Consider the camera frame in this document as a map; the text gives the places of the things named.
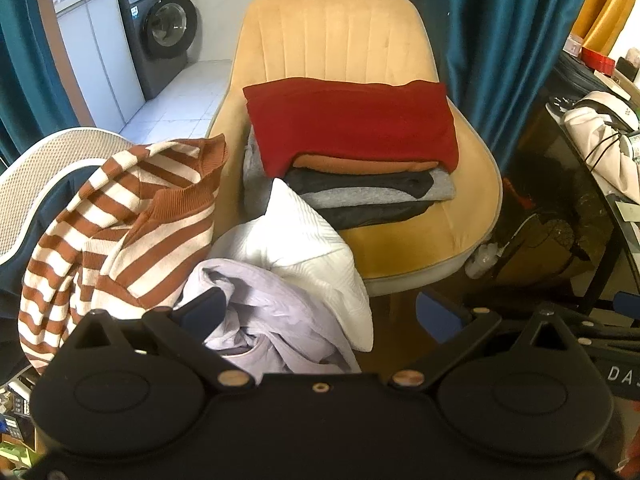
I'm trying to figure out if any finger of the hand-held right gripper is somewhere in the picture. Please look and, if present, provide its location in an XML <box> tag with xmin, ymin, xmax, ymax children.
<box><xmin>572</xmin><ymin>291</ymin><xmax>640</xmax><ymax>356</ymax></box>

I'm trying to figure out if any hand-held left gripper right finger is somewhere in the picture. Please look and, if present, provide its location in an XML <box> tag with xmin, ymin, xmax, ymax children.
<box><xmin>387</xmin><ymin>290</ymin><xmax>583</xmax><ymax>391</ymax></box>

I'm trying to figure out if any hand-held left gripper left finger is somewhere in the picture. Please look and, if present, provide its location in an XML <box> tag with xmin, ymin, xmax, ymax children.
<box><xmin>65</xmin><ymin>287</ymin><xmax>256</xmax><ymax>393</ymax></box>

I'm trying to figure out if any brown white striped sweater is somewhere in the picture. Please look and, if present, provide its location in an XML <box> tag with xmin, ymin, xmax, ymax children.
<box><xmin>17</xmin><ymin>135</ymin><xmax>231</xmax><ymax>376</ymax></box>

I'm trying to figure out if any white plastic bag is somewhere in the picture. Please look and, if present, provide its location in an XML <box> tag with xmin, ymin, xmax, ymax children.
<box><xmin>465</xmin><ymin>242</ymin><xmax>501</xmax><ymax>278</ymax></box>

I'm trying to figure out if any lavender shirt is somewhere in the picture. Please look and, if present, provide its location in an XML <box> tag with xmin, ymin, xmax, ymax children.
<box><xmin>172</xmin><ymin>257</ymin><xmax>363</xmax><ymax>386</ymax></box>

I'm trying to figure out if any black glass table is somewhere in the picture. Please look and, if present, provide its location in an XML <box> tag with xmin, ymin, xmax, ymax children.
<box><xmin>500</xmin><ymin>80</ymin><xmax>640</xmax><ymax>313</ymax></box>

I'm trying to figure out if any white textured garment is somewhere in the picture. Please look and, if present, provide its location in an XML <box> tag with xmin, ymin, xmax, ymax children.
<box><xmin>207</xmin><ymin>177</ymin><xmax>376</xmax><ymax>353</ymax></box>

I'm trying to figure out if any black folded garment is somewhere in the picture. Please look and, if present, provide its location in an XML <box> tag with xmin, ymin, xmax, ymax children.
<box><xmin>325</xmin><ymin>200</ymin><xmax>438</xmax><ymax>232</ymax></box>

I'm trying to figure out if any light grey folded garment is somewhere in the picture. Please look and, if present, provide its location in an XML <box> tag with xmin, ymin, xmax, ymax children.
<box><xmin>242</xmin><ymin>130</ymin><xmax>456</xmax><ymax>211</ymax></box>

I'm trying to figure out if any dark grey folded garment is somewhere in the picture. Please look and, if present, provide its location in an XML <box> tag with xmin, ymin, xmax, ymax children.
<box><xmin>285</xmin><ymin>167</ymin><xmax>436</xmax><ymax>200</ymax></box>

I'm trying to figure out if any orange folded garment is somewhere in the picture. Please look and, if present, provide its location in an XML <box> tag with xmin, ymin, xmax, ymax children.
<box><xmin>290</xmin><ymin>152</ymin><xmax>441</xmax><ymax>176</ymax></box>

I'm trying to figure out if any white cloth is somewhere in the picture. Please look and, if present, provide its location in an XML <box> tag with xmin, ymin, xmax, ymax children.
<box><xmin>562</xmin><ymin>90</ymin><xmax>640</xmax><ymax>191</ymax></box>

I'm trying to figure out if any white mesh chair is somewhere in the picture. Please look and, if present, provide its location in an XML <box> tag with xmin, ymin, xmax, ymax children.
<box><xmin>0</xmin><ymin>127</ymin><xmax>133</xmax><ymax>266</ymax></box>

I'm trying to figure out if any red folded garment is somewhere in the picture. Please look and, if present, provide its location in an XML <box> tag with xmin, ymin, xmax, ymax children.
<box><xmin>242</xmin><ymin>77</ymin><xmax>461</xmax><ymax>181</ymax></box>

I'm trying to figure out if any pile of printed boxes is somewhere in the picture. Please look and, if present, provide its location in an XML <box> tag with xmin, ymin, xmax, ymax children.
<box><xmin>0</xmin><ymin>375</ymin><xmax>43</xmax><ymax>480</ymax></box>

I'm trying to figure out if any dark cloth bag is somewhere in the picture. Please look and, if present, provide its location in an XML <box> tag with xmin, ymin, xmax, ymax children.
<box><xmin>552</xmin><ymin>52</ymin><xmax>631</xmax><ymax>103</ymax></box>

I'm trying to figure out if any red box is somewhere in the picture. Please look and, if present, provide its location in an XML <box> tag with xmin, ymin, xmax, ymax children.
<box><xmin>580</xmin><ymin>46</ymin><xmax>616</xmax><ymax>76</ymax></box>

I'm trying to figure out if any teal curtain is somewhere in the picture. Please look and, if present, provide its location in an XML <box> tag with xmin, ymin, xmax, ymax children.
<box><xmin>0</xmin><ymin>0</ymin><xmax>83</xmax><ymax>166</ymax></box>
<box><xmin>417</xmin><ymin>0</ymin><xmax>598</xmax><ymax>171</ymax></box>

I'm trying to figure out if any white cabinet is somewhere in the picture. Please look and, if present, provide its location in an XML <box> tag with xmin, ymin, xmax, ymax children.
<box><xmin>54</xmin><ymin>0</ymin><xmax>147</xmax><ymax>133</ymax></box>

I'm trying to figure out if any grey washing machine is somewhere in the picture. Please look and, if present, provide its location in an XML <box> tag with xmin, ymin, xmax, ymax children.
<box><xmin>116</xmin><ymin>0</ymin><xmax>199</xmax><ymax>102</ymax></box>

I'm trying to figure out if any yellow velvet chair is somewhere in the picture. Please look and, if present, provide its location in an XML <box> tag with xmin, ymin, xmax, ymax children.
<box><xmin>205</xmin><ymin>0</ymin><xmax>503</xmax><ymax>296</ymax></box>

